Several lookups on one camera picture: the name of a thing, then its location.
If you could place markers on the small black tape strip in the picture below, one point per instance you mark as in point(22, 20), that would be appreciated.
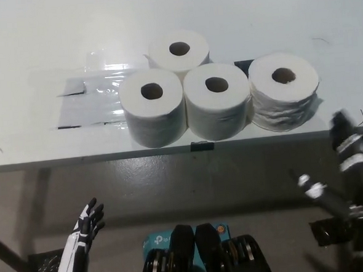
point(202, 146)

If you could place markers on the teal router box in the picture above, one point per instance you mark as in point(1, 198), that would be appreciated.
point(157, 240)

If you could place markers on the black diagonal table leg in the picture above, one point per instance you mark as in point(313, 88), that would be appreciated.
point(7, 254)

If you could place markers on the black tape patch on table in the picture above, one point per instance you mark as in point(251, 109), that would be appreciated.
point(242, 64)

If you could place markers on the black floor tape patch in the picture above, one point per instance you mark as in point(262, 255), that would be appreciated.
point(41, 264)
point(324, 232)

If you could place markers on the clear plastic sheet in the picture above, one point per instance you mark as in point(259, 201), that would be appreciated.
point(90, 107)

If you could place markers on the smooth white toilet paper roll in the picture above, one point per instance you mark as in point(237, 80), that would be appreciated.
point(164, 57)
point(217, 115)
point(156, 122)

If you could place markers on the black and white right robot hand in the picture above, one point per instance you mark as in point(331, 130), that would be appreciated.
point(355, 156)

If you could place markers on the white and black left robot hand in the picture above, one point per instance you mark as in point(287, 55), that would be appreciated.
point(74, 253)

